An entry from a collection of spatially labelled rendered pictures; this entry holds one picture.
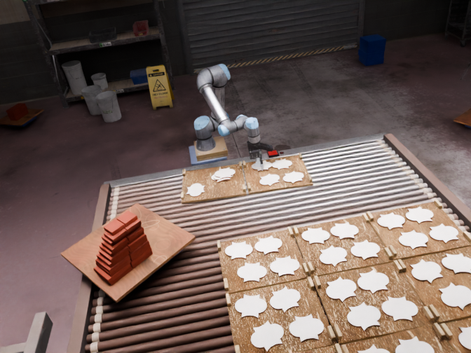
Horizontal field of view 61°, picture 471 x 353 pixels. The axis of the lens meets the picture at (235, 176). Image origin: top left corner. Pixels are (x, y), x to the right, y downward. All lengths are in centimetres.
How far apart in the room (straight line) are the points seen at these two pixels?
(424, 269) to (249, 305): 83
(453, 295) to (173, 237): 133
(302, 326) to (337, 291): 25
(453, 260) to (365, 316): 55
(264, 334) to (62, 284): 226
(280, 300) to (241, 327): 21
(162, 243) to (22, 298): 189
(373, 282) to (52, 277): 269
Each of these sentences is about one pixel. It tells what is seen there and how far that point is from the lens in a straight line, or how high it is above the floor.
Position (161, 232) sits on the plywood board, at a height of 104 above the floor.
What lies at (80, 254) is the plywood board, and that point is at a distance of 224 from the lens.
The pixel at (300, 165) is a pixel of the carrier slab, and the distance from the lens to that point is 272.
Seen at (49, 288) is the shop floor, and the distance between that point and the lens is 373.
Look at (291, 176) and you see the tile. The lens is 260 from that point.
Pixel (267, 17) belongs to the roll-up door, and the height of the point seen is 77.
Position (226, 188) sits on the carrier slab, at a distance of 256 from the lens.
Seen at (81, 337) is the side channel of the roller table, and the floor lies 95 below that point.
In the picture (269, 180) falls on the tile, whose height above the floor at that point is 94.
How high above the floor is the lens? 245
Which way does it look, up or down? 35 degrees down
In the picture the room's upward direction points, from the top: 7 degrees counter-clockwise
